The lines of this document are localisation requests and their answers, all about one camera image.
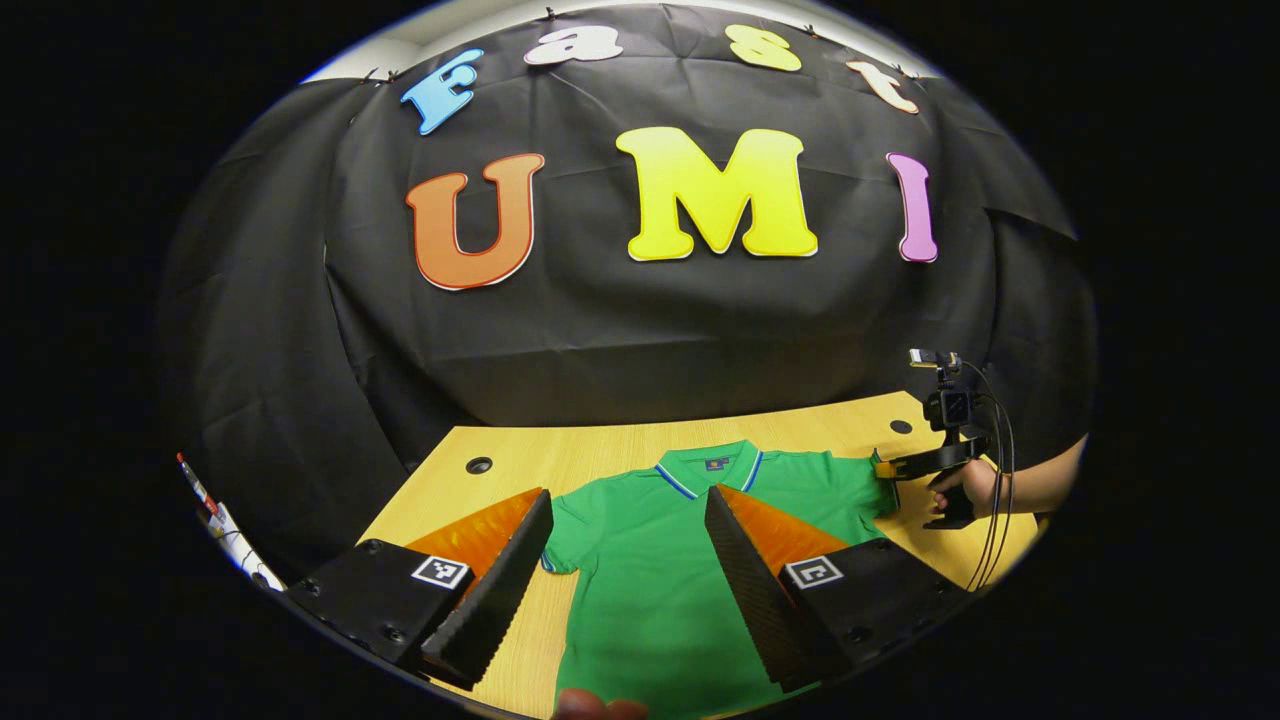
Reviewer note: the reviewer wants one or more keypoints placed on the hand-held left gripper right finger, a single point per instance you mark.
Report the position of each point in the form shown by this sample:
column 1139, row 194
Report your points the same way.
column 760, row 600

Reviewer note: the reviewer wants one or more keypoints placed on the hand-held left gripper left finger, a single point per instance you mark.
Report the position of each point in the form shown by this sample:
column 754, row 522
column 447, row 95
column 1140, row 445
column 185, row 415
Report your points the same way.
column 490, row 610

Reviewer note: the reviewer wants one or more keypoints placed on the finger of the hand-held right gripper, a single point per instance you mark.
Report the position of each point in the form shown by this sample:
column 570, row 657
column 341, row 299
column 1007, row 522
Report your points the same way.
column 930, row 461

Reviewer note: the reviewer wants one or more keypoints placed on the green T-shirt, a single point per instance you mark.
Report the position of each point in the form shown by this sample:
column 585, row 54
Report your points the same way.
column 650, row 580

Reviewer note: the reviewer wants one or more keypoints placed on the white and red equipment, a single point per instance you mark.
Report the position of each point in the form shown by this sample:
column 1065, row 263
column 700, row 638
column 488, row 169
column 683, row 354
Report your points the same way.
column 235, row 545

